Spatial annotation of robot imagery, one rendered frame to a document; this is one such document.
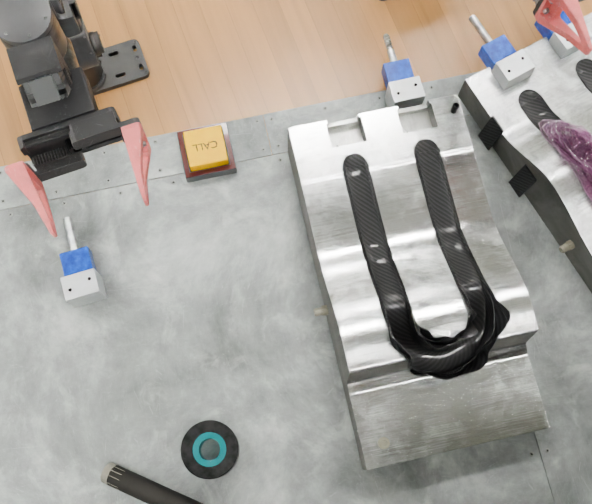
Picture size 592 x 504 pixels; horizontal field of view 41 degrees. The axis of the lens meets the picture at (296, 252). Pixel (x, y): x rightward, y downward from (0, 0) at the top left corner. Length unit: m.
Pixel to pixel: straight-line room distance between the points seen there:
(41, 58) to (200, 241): 0.52
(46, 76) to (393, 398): 0.63
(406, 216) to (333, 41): 0.35
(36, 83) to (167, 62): 0.59
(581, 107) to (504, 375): 0.43
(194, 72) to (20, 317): 0.47
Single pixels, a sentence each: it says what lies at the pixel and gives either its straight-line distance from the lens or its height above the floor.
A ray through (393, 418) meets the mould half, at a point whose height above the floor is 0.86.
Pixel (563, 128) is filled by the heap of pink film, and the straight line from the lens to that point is 1.25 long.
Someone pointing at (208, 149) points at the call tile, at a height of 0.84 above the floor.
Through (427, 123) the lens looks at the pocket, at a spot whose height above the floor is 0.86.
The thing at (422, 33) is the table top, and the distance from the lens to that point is 1.38.
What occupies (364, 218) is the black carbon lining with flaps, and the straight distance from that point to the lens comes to 1.15.
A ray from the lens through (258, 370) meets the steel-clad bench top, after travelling 1.18.
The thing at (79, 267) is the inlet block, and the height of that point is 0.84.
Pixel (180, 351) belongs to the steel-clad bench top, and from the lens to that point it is 1.19.
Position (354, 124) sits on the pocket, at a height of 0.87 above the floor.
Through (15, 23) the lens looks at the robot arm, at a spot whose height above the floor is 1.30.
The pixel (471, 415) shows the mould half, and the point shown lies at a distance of 1.14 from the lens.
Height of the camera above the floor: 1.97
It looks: 75 degrees down
